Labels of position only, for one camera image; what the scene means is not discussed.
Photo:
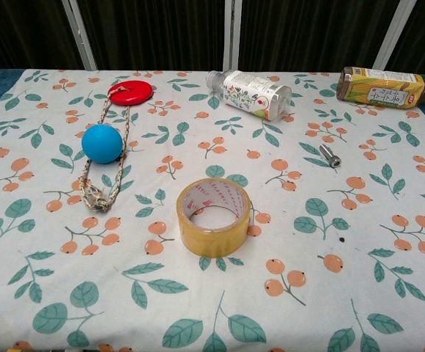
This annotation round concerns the small silver metal bolt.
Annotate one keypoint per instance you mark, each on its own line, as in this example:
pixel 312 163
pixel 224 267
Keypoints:
pixel 329 155

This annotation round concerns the yellow packing tape roll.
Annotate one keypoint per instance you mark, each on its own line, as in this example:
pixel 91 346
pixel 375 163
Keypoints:
pixel 214 234

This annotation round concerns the clear floral label bottle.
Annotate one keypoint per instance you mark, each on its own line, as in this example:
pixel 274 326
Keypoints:
pixel 253 93

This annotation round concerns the blue ball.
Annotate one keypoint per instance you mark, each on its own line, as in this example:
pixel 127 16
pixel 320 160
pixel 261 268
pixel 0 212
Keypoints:
pixel 102 143

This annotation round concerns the red plastic disc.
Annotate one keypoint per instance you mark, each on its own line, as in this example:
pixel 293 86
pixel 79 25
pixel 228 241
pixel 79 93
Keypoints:
pixel 131 93

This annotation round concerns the floral patterned tablecloth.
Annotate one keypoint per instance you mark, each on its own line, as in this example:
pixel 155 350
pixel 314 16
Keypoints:
pixel 212 293

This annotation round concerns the yellow label tea bottle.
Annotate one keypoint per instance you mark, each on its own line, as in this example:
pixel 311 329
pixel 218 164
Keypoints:
pixel 381 89

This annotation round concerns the white metal frame post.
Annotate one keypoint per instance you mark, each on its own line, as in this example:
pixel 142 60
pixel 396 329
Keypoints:
pixel 231 34
pixel 80 34
pixel 394 33

